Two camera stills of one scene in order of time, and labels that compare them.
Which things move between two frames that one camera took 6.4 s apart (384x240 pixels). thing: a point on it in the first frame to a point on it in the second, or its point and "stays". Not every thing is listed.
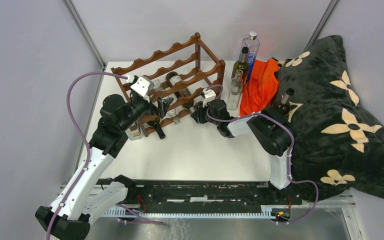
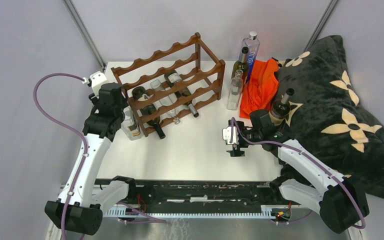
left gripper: (163, 105) to (94, 99)
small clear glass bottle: (236, 88) stays
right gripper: (198, 115) to (236, 153)
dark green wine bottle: (174, 78) stays
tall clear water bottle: (253, 45) stays
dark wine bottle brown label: (283, 106) stays
